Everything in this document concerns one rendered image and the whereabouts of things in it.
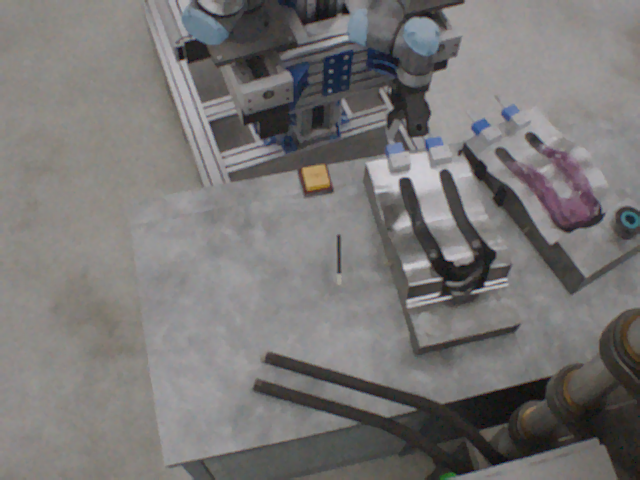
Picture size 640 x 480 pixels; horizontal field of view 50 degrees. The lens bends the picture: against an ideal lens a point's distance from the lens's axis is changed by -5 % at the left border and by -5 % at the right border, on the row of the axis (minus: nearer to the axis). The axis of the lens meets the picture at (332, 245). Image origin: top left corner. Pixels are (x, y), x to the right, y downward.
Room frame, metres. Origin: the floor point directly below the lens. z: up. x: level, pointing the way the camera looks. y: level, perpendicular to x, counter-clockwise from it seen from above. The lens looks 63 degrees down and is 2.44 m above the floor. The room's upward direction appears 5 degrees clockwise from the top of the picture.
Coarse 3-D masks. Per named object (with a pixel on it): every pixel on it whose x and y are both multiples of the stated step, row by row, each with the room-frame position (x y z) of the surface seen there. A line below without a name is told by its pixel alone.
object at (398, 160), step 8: (392, 144) 1.10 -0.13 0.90; (400, 144) 1.10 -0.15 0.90; (392, 152) 1.07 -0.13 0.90; (400, 152) 1.08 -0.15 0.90; (392, 160) 1.04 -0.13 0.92; (400, 160) 1.04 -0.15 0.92; (408, 160) 1.04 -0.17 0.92; (392, 168) 1.02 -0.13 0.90; (400, 168) 1.03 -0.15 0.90; (408, 168) 1.03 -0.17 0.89
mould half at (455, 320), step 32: (384, 160) 1.05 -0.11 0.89; (416, 160) 1.06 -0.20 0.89; (384, 192) 0.96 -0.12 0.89; (384, 224) 0.87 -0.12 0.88; (448, 224) 0.89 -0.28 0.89; (480, 224) 0.89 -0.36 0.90; (416, 256) 0.77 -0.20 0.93; (448, 256) 0.77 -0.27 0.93; (416, 288) 0.69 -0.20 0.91; (416, 320) 0.64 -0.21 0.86; (448, 320) 0.64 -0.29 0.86; (480, 320) 0.65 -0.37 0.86; (512, 320) 0.66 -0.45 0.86; (416, 352) 0.57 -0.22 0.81
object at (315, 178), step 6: (306, 168) 1.04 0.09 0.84; (312, 168) 1.04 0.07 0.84; (318, 168) 1.05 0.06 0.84; (324, 168) 1.05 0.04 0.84; (306, 174) 1.02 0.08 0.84; (312, 174) 1.03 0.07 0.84; (318, 174) 1.03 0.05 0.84; (324, 174) 1.03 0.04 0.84; (306, 180) 1.01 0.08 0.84; (312, 180) 1.01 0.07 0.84; (318, 180) 1.01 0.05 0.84; (324, 180) 1.01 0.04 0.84; (306, 186) 0.99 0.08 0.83; (312, 186) 0.99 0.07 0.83; (318, 186) 0.99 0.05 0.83; (324, 186) 1.00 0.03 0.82
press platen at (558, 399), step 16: (576, 368) 0.40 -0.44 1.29; (560, 384) 0.37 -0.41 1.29; (560, 400) 0.34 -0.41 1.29; (608, 400) 0.35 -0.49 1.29; (624, 400) 0.35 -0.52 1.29; (560, 416) 0.32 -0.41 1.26; (576, 416) 0.31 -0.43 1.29; (592, 416) 0.32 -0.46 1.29; (608, 416) 0.32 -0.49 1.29; (624, 416) 0.32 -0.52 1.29; (576, 432) 0.29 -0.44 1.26; (592, 432) 0.29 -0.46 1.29; (608, 432) 0.29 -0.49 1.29; (624, 432) 0.29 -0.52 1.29; (608, 448) 0.26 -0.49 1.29; (624, 448) 0.26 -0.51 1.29; (624, 464) 0.24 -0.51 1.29
